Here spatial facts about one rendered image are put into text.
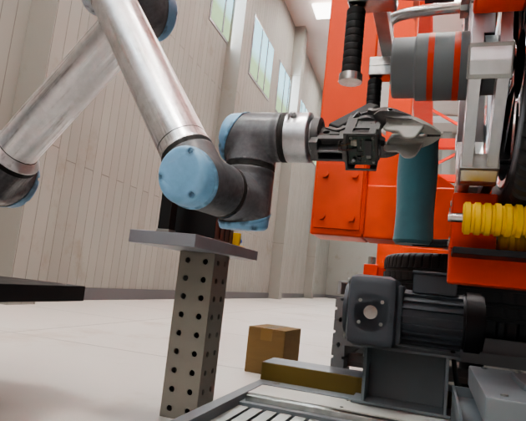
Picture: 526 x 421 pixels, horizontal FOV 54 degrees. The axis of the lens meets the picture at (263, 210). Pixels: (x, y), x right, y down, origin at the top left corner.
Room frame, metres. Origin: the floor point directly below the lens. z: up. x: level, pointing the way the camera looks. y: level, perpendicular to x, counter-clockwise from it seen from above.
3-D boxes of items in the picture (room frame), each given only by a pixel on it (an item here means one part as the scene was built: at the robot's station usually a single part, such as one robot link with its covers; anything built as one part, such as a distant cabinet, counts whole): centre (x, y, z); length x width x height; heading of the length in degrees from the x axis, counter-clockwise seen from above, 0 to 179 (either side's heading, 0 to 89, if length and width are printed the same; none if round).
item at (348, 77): (0.92, -0.14, 0.83); 0.04 x 0.04 x 0.16
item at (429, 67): (1.03, -0.35, 0.85); 0.21 x 0.14 x 0.14; 71
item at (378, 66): (1.24, -0.28, 0.93); 0.09 x 0.05 x 0.05; 71
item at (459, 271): (1.00, -0.45, 0.48); 0.16 x 0.12 x 0.17; 71
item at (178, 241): (1.36, 0.15, 0.44); 0.43 x 0.17 x 0.03; 161
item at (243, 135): (0.92, 0.03, 0.62); 0.12 x 0.09 x 0.10; 71
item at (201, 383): (1.39, 0.14, 0.21); 0.10 x 0.10 x 0.42; 71
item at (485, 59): (1.01, -0.42, 0.85); 0.54 x 0.07 x 0.54; 161
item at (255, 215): (0.91, 0.04, 0.51); 0.12 x 0.09 x 0.12; 149
